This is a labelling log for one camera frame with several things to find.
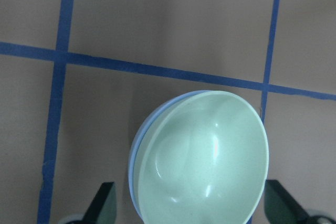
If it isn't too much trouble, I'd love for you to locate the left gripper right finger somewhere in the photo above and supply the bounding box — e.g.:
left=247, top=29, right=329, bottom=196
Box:
left=264, top=179, right=319, bottom=224

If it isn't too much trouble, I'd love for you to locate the green bowl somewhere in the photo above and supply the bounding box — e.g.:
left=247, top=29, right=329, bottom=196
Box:
left=134, top=91, right=269, bottom=223

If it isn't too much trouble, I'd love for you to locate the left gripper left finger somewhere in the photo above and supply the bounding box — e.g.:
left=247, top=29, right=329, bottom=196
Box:
left=79, top=182, right=117, bottom=224

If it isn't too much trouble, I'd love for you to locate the blue bowl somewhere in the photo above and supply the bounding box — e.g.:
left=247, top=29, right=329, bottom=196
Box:
left=128, top=90, right=208, bottom=220

